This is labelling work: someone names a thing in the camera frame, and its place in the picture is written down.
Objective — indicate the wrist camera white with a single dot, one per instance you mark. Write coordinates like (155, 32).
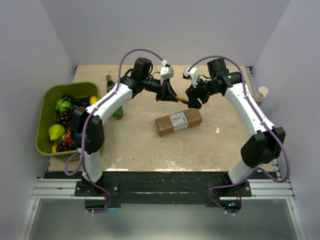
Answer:
(166, 71)
(191, 73)

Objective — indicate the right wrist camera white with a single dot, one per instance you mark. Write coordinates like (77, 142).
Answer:
(191, 73)

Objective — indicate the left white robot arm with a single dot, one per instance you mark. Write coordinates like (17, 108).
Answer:
(87, 127)

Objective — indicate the red dragon fruit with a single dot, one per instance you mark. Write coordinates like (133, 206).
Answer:
(67, 137)

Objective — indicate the brown cardboard express box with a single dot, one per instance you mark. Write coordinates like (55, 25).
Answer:
(178, 121)

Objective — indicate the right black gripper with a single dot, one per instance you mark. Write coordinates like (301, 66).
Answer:
(190, 92)

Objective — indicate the yellow utility knife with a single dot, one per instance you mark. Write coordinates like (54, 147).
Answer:
(183, 100)

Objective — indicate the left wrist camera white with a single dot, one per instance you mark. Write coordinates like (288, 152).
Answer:
(166, 71)

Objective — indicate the green glass bottle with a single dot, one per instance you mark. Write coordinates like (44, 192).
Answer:
(109, 83)
(118, 114)

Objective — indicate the olive green plastic bin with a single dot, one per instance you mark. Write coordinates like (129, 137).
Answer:
(48, 114)

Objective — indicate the yellow lemon fruit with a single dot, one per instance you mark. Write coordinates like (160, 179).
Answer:
(93, 100)

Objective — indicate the beige cup bottle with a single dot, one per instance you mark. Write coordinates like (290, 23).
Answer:
(260, 95)

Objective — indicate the red purple grape bunch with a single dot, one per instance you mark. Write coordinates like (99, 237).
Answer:
(65, 118)

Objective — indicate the yellow green pear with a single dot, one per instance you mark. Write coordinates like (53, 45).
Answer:
(56, 131)

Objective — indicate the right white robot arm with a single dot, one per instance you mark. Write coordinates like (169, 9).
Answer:
(265, 142)

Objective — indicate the lower dark red grapes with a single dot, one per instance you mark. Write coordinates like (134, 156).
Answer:
(64, 146)

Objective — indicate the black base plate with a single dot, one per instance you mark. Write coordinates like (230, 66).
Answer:
(116, 188)

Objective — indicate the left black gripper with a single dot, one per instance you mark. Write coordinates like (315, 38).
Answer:
(167, 92)

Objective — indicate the dark black grape bunch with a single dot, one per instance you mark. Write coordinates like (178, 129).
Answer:
(78, 101)

